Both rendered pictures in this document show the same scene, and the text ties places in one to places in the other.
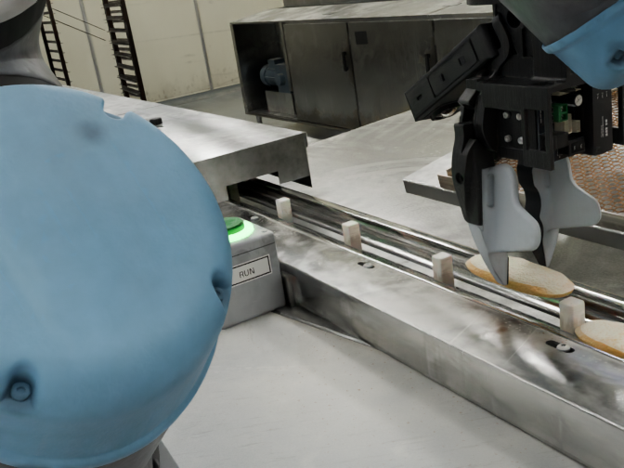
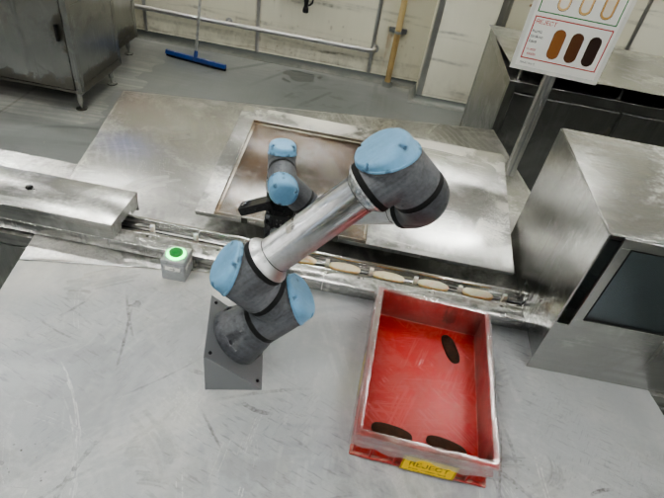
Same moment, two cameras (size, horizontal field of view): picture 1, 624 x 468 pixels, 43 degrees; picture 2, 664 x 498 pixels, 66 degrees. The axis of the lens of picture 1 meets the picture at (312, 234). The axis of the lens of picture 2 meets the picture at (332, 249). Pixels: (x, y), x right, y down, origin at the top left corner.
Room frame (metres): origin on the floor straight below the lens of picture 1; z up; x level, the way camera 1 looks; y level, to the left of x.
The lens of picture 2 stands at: (-0.22, 0.78, 1.92)
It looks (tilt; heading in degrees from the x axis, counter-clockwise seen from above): 40 degrees down; 300
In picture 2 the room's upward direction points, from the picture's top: 10 degrees clockwise
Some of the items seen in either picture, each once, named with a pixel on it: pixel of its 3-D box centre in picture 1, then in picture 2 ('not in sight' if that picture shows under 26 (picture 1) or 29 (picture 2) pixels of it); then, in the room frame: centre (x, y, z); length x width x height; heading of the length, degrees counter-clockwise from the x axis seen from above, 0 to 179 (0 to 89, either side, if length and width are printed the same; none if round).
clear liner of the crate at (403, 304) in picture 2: not in sight; (426, 374); (-0.07, -0.07, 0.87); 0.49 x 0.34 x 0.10; 116
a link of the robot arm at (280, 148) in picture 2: not in sight; (282, 161); (0.52, -0.16, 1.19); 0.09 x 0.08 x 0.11; 132
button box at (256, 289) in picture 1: (237, 286); (177, 267); (0.69, 0.08, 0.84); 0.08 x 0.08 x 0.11; 28
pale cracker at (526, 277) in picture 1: (516, 270); not in sight; (0.54, -0.15, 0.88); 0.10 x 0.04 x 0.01; 28
